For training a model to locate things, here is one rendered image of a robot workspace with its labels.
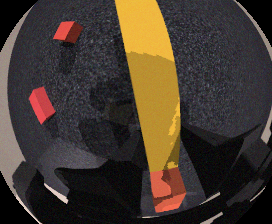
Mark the yellow bar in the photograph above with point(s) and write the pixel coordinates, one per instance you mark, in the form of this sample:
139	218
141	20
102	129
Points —
154	81

